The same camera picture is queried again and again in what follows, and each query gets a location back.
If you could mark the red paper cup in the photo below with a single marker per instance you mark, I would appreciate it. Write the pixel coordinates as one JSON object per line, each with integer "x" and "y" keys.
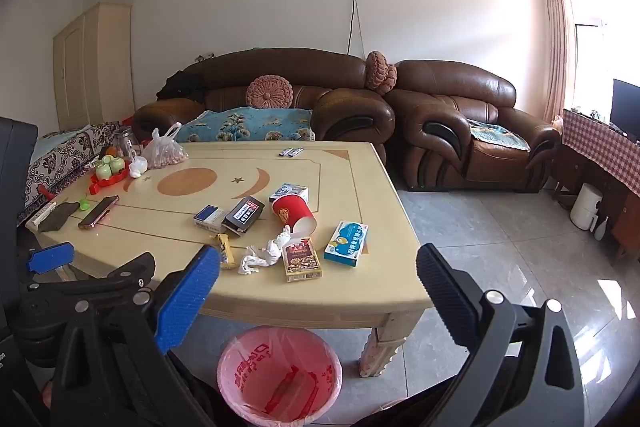
{"x": 290, "y": 209}

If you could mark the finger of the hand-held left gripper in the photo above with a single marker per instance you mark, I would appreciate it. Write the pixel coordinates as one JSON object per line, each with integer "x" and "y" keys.
{"x": 50, "y": 258}
{"x": 130, "y": 269}

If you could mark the glass jar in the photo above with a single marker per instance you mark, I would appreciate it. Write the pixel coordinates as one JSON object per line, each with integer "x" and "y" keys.
{"x": 125, "y": 142}

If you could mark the green cup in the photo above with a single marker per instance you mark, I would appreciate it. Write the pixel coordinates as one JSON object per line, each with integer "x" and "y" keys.
{"x": 118, "y": 165}
{"x": 103, "y": 170}

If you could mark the white round appliance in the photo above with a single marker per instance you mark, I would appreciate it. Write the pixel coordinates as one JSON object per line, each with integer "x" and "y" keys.
{"x": 585, "y": 207}

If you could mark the beige wardrobe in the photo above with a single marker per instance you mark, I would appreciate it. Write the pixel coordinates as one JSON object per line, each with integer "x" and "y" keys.
{"x": 95, "y": 67}

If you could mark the person's left leg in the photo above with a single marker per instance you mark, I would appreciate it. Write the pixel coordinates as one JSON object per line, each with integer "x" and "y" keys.
{"x": 200, "y": 397}

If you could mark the brown leather sofa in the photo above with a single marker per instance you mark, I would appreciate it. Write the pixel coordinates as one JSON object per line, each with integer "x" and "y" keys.
{"x": 280, "y": 67}

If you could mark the beige wooden coffee table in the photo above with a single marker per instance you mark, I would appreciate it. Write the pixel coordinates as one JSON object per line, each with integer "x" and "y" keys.
{"x": 200, "y": 207}

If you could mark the small white plastic bag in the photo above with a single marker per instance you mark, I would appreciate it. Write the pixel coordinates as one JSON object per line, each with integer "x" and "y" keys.
{"x": 137, "y": 166}

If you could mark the clear plastic bag of nuts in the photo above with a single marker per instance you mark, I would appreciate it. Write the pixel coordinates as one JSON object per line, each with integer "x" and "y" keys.
{"x": 162, "y": 154}

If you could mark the pink round cushion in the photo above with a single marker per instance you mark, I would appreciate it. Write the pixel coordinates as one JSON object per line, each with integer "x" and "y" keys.
{"x": 269, "y": 92}
{"x": 376, "y": 69}
{"x": 391, "y": 81}

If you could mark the pink trash bin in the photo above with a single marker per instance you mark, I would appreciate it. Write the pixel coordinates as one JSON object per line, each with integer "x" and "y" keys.
{"x": 280, "y": 387}

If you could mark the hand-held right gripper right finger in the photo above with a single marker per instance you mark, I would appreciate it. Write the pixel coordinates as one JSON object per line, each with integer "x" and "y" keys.
{"x": 445, "y": 297}

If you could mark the yellow snack wrapper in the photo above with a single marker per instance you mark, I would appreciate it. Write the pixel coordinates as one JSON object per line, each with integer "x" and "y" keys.
{"x": 225, "y": 252}

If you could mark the brown and yellow box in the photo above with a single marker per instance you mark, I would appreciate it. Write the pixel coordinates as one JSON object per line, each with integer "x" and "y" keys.
{"x": 300, "y": 259}

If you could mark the white remote control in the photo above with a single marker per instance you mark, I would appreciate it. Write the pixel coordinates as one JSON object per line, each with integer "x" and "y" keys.
{"x": 40, "y": 216}

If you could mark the blue cigarette box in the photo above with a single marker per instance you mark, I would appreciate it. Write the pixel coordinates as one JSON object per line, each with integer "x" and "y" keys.
{"x": 209, "y": 217}

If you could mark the black and white floral cover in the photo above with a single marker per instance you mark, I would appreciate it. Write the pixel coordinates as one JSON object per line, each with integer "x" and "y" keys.
{"x": 65, "y": 154}

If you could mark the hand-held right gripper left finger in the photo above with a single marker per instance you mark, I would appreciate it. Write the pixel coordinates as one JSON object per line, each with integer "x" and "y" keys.
{"x": 187, "y": 297}

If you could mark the pale teal cloth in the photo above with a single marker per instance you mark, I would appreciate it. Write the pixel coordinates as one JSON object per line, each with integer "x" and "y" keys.
{"x": 57, "y": 137}

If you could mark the black clothing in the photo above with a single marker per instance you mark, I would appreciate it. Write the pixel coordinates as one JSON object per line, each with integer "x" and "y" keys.
{"x": 182, "y": 84}

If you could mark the black monitor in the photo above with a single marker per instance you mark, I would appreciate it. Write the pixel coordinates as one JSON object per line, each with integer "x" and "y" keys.
{"x": 627, "y": 107}

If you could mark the white bottle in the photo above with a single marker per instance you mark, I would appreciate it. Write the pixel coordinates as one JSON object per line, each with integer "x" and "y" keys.
{"x": 601, "y": 229}

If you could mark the dark grey pouch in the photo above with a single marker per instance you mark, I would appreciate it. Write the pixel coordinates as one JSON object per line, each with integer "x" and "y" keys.
{"x": 57, "y": 217}

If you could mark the red plastic tray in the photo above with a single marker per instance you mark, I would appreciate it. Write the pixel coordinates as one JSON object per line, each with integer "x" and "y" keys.
{"x": 107, "y": 181}

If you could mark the white and blue box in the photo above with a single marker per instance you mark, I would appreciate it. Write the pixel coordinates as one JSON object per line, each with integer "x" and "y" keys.
{"x": 291, "y": 188}

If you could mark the blue floral blanket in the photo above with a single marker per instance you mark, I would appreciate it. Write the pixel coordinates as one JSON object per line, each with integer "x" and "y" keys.
{"x": 240, "y": 124}

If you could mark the white tissue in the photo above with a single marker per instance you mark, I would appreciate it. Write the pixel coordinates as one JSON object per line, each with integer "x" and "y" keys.
{"x": 260, "y": 258}

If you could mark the brown leather armchair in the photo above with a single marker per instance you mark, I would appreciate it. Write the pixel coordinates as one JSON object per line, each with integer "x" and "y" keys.
{"x": 450, "y": 82}

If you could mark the blue seat mat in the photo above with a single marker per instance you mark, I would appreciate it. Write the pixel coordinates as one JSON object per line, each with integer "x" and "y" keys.
{"x": 495, "y": 134}

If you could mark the smartphone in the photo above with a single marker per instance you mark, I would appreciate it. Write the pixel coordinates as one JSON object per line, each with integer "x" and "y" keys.
{"x": 97, "y": 212}

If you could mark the red checkered tablecloth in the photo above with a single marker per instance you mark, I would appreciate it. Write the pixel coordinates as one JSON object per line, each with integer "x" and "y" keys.
{"x": 600, "y": 147}

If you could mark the pink curtain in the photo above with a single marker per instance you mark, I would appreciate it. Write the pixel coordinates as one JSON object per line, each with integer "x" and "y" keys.
{"x": 557, "y": 32}

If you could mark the window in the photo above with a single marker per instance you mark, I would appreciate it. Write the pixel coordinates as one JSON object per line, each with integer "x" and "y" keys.
{"x": 600, "y": 32}

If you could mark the blue medicine box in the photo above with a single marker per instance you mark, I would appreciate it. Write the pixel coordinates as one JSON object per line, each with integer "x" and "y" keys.
{"x": 346, "y": 243}

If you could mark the small green plastic toy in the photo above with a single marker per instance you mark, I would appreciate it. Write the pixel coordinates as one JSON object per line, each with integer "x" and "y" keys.
{"x": 84, "y": 205}

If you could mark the black box with red label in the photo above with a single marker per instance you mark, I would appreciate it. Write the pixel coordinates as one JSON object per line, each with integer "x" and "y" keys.
{"x": 242, "y": 214}

